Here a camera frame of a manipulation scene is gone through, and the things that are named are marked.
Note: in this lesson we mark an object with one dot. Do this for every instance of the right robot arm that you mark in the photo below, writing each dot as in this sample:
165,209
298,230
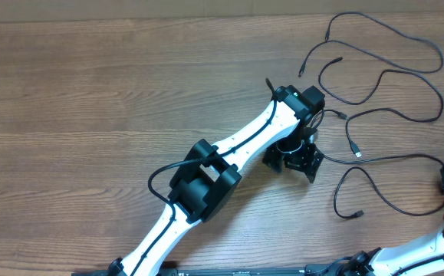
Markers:
424,255

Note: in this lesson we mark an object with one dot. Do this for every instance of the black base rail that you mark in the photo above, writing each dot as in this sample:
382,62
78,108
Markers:
309,270

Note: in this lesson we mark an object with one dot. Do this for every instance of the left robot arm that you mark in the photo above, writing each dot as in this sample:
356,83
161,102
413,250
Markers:
206,179

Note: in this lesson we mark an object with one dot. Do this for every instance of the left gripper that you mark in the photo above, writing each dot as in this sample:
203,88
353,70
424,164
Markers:
302,162

